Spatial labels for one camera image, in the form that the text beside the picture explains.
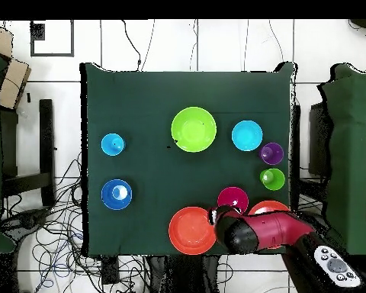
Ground large green bowl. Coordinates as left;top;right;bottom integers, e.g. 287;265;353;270
170;106;218;153

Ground small pink bowl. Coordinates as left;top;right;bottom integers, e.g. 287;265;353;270
217;186;250;214

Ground large orange bowl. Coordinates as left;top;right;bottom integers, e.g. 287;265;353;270
168;206;217;256
248;200;291;217

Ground green cup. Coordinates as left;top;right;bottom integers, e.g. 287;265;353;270
259;168;286;192

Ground purple cup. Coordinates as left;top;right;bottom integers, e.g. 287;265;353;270
258;142;284;166

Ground small light blue bowl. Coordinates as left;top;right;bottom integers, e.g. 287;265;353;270
231;120;264;152

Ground small dark blue bowl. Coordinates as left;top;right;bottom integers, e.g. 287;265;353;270
101;179;133;211

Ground black power strip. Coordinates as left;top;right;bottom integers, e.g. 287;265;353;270
101;255;120;285

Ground light blue cup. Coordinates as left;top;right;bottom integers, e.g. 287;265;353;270
101;133;127;157

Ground black box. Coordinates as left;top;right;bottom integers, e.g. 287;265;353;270
307;101;333;178

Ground dark green table cloth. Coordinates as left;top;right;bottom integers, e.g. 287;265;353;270
79;62;297;256

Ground grey stand foot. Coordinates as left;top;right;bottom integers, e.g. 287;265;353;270
0;207;53;242

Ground black floor cable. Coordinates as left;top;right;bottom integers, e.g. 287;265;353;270
120;19;142;72

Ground black chair frame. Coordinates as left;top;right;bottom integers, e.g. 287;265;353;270
1;98;56;208

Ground black square floor frame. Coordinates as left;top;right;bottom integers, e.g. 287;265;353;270
30;19;75;58

